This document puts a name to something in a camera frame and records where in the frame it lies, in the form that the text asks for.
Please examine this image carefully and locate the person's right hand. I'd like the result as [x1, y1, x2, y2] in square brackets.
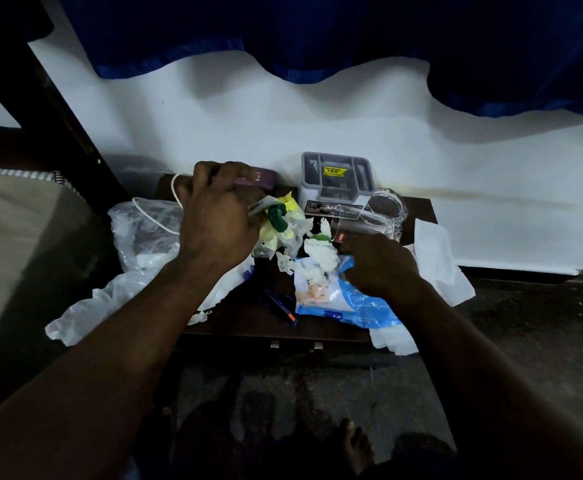
[339, 233, 421, 303]

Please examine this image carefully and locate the person's left hand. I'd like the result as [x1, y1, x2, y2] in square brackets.
[175, 161, 268, 276]

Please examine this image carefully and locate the purple phone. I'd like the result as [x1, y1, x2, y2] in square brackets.
[232, 168, 278, 191]

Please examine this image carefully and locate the person's right forearm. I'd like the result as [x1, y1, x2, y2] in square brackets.
[396, 287, 583, 480]

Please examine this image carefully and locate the person's left forearm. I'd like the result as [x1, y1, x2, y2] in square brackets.
[0, 257, 252, 480]

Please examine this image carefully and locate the crumpled white tissue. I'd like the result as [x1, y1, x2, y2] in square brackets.
[303, 237, 341, 273]

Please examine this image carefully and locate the clear glass jug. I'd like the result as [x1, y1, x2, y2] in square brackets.
[329, 188, 409, 244]

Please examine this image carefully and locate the blue white plastic packet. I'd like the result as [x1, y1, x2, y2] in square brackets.
[294, 255, 403, 330]

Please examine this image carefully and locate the yellow green packet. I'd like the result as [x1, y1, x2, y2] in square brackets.
[249, 192, 313, 260]

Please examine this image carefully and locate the green plastic cap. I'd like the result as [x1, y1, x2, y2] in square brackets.
[267, 203, 290, 233]

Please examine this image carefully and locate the grey plastic organizer box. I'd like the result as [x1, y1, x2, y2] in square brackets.
[299, 152, 377, 219]

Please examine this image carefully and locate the white paper sheet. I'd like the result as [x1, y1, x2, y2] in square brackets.
[369, 218, 477, 357]

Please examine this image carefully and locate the blue pen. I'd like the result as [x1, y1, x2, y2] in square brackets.
[258, 287, 300, 326]

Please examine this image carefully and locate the clear plastic bag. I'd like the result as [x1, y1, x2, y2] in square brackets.
[45, 199, 255, 348]

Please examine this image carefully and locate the small dark wooden table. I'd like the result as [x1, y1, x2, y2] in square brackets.
[155, 172, 440, 356]

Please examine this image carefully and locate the person's foot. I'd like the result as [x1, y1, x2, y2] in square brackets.
[333, 418, 376, 476]

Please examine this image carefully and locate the blue curtain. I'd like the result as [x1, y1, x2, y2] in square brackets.
[55, 0, 583, 124]

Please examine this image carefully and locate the beige mattress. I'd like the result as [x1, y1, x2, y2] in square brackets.
[0, 167, 113, 376]

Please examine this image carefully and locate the white cable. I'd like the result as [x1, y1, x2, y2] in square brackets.
[131, 173, 193, 236]

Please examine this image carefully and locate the dark wooden bed frame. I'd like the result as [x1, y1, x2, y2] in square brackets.
[0, 0, 128, 216]

